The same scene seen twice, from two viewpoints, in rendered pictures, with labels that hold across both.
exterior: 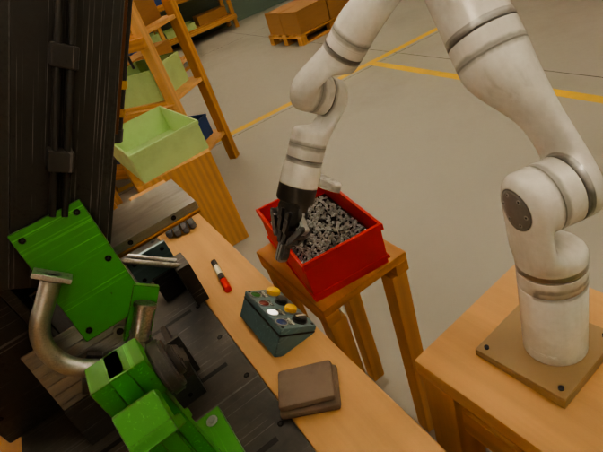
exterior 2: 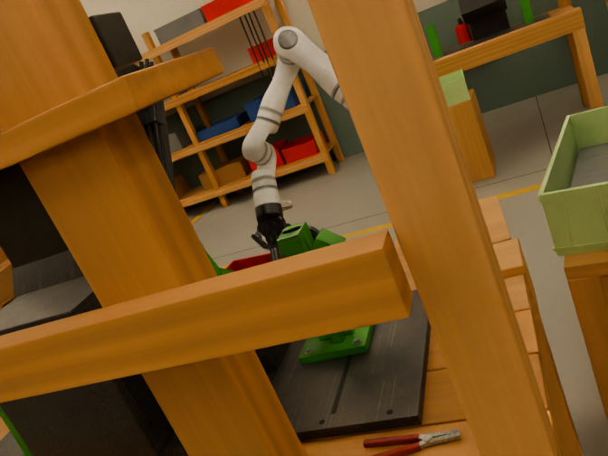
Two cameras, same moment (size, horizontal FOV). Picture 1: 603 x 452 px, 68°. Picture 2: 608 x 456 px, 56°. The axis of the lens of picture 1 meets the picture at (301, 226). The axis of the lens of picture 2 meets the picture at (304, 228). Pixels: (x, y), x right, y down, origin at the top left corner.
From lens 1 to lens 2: 1.10 m
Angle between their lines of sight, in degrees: 44
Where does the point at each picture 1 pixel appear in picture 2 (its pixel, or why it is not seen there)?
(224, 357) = not seen: hidden behind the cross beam
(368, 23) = (282, 100)
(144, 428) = (333, 239)
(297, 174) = (270, 194)
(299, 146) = (264, 177)
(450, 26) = (333, 80)
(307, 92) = (260, 144)
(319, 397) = not seen: hidden behind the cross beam
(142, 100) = not seen: outside the picture
